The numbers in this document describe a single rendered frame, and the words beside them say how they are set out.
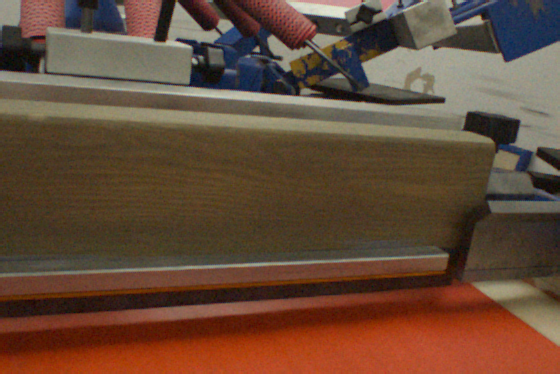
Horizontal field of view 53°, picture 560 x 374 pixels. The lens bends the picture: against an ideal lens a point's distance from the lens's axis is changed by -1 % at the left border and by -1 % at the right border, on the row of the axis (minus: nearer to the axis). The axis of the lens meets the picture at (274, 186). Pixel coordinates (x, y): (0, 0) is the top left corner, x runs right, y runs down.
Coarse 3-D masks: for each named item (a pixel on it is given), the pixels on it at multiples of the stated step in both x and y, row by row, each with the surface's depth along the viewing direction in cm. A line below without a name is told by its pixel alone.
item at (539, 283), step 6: (546, 276) 39; (552, 276) 39; (558, 276) 38; (528, 282) 41; (534, 282) 40; (540, 282) 40; (546, 282) 39; (552, 282) 39; (558, 282) 38; (540, 288) 40; (546, 288) 39; (552, 288) 39; (558, 288) 38; (546, 294) 39; (552, 294) 39; (558, 294) 38; (558, 300) 38
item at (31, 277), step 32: (160, 256) 27; (192, 256) 27; (224, 256) 28; (256, 256) 28; (288, 256) 29; (320, 256) 30; (352, 256) 30; (384, 256) 31; (416, 256) 32; (448, 256) 33; (0, 288) 23; (32, 288) 24; (64, 288) 24; (96, 288) 25; (128, 288) 25
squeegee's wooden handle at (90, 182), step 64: (0, 128) 22; (64, 128) 23; (128, 128) 24; (192, 128) 26; (256, 128) 27; (320, 128) 29; (384, 128) 31; (0, 192) 23; (64, 192) 24; (128, 192) 25; (192, 192) 26; (256, 192) 28; (320, 192) 29; (384, 192) 31; (448, 192) 33; (0, 256) 24; (64, 256) 25; (128, 256) 26
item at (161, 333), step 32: (0, 320) 27; (32, 320) 27; (64, 320) 28; (96, 320) 28; (128, 320) 29; (160, 320) 29; (0, 352) 24; (32, 352) 25; (64, 352) 25; (96, 352) 25; (128, 352) 26; (160, 352) 26; (192, 352) 27
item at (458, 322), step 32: (448, 288) 38; (192, 320) 29; (224, 320) 30; (256, 320) 30; (288, 320) 31; (320, 320) 31; (352, 320) 32; (384, 320) 32; (416, 320) 33; (448, 320) 33; (480, 320) 34; (512, 320) 35; (224, 352) 27; (256, 352) 27; (288, 352) 28; (320, 352) 28; (352, 352) 29; (384, 352) 29; (416, 352) 29; (448, 352) 30; (480, 352) 30; (512, 352) 31; (544, 352) 31
